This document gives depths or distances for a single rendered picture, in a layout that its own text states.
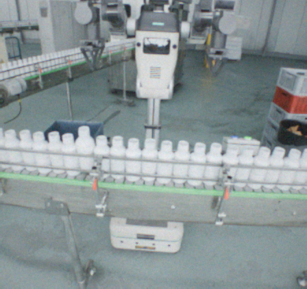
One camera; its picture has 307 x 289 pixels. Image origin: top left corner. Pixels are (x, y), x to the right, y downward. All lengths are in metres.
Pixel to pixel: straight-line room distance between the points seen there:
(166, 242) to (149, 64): 1.20
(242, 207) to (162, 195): 0.32
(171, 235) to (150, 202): 0.80
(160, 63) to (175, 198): 0.73
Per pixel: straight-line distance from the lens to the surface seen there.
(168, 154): 0.82
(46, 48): 6.91
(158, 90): 1.33
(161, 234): 1.69
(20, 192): 1.08
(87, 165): 0.89
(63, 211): 1.06
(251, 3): 13.39
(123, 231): 1.70
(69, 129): 1.55
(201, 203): 0.93
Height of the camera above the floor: 1.57
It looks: 28 degrees down
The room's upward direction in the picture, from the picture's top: 3 degrees clockwise
